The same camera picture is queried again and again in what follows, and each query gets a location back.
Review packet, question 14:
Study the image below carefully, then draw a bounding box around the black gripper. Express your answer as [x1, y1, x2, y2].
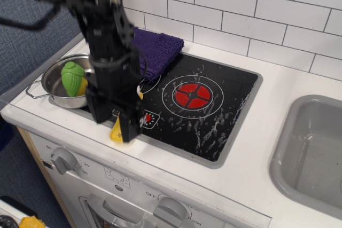
[86, 43, 143, 143]

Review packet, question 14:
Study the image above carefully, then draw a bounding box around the yellow dish brush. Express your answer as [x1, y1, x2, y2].
[110, 85, 144, 143]

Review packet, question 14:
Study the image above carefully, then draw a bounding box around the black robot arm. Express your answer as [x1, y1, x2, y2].
[41, 0, 143, 143]

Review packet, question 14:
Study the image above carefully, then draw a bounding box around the toy corn cob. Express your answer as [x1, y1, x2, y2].
[60, 61, 88, 97]

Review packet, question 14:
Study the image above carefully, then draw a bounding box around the silver metal pot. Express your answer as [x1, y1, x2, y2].
[26, 53, 94, 109]

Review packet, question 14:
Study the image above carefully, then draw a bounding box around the grey left oven knob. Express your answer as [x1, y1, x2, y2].
[51, 147, 77, 175]

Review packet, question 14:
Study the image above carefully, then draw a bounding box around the grey oven knob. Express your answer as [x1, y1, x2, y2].
[51, 147, 77, 175]
[153, 197, 188, 227]

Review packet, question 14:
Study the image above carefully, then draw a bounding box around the purple knitted cloth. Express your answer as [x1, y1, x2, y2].
[132, 27, 184, 81]

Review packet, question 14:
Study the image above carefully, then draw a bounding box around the black toy stovetop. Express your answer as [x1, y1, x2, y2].
[49, 51, 263, 169]

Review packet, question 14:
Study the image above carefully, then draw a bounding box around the grey right oven knob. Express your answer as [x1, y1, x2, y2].
[153, 197, 188, 227]

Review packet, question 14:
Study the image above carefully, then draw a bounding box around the yellow object bottom left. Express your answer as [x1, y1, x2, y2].
[18, 216, 46, 228]

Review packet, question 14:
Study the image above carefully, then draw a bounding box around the grey sink basin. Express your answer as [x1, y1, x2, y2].
[270, 95, 341, 219]

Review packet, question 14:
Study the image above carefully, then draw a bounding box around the grey oven door handle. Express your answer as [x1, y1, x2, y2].
[87, 194, 153, 227]

